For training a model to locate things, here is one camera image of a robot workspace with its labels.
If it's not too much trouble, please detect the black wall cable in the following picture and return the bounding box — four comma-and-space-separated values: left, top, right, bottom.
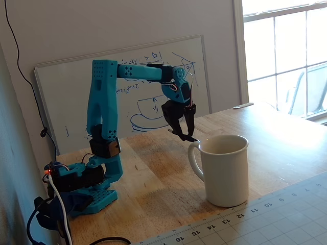
3, 0, 60, 157

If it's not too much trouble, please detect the white whiteboard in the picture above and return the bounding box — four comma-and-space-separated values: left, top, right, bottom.
33, 34, 213, 157

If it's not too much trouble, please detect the cream ceramic mug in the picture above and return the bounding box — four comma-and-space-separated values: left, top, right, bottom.
187, 134, 249, 208

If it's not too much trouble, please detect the outdoor patio chair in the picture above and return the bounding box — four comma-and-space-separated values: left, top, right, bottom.
285, 63, 327, 116

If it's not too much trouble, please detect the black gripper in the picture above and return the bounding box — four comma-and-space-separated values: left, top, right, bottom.
161, 100, 197, 142

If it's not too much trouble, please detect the grey gridded cutting mat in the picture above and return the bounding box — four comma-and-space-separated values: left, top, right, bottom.
134, 171, 327, 245

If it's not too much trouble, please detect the thin black cable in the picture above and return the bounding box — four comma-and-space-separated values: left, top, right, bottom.
87, 236, 131, 245

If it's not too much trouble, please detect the white usb cable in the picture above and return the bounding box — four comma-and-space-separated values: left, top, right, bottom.
47, 175, 74, 245

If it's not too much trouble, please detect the small white marker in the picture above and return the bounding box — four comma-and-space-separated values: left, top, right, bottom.
233, 102, 254, 110

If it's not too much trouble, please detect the white framed window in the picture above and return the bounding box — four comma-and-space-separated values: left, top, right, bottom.
240, 0, 327, 126

